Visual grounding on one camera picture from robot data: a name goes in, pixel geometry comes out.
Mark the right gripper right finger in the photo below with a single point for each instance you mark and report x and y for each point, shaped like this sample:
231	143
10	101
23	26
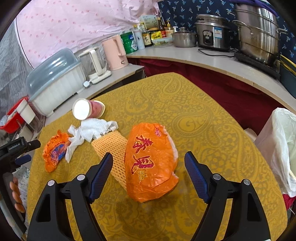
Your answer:
247	219

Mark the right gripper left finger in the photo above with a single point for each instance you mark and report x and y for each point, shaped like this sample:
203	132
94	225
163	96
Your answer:
50	218

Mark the orange foam fruit net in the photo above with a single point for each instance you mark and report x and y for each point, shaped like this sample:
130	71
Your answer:
115	144

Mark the large orange plastic bag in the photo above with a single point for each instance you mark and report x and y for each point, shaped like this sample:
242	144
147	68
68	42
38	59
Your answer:
151	158

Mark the white trash bag bin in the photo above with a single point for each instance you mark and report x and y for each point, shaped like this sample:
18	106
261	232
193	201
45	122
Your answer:
276	142

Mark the left hand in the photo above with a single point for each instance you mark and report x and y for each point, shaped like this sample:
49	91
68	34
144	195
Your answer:
17	195

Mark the small orange snack wrapper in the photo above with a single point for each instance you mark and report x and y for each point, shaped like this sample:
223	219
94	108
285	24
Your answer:
55	150

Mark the cardboard box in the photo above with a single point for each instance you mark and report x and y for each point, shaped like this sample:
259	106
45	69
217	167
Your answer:
251	134

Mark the white crumpled tissue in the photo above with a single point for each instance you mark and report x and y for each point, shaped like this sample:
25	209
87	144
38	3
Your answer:
90	129

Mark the red plastic basin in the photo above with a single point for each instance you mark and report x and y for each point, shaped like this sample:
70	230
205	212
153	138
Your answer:
16	121

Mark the white lidded cup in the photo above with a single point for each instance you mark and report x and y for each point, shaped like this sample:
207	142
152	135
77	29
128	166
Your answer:
25	111

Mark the pink paper cup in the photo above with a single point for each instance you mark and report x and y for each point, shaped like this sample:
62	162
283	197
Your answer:
84	108

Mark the red cabinet curtain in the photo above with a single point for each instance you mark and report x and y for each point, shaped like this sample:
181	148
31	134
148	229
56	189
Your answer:
250	107

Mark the yellow patterned tablecloth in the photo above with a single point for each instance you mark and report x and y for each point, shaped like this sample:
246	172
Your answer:
198	124

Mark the white dish rack grey lid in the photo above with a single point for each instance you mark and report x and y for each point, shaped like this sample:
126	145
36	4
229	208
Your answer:
54	81

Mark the black induction cooker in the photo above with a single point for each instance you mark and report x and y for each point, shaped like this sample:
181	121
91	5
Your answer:
273	70

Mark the stacked yellow teal basins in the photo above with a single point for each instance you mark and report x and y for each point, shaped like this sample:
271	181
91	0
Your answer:
287	75

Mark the white electric kettle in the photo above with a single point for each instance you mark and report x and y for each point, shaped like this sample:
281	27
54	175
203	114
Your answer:
94	66

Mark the pink electric kettle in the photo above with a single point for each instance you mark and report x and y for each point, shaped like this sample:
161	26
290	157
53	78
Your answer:
115	53

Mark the large steel steamer pot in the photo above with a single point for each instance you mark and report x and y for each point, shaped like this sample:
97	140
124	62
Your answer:
259	32

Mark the silver rice cooker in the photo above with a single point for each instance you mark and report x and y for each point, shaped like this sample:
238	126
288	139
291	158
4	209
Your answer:
213	32

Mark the pink dotted curtain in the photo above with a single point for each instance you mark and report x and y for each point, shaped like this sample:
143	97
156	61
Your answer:
45	27

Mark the small steel pot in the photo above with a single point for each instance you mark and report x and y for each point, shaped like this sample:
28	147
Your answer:
184	38

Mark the green tin can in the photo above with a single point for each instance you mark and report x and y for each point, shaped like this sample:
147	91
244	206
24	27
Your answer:
129	42

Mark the white slim bottle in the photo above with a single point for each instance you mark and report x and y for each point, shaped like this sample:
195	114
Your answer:
139	39

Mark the dark soy sauce bottle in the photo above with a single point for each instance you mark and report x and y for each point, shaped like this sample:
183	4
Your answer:
146	36

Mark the purple cloth on pot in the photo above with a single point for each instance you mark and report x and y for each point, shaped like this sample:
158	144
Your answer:
255	3

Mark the blue patterned cloth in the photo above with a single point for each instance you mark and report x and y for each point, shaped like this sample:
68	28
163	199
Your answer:
183	14

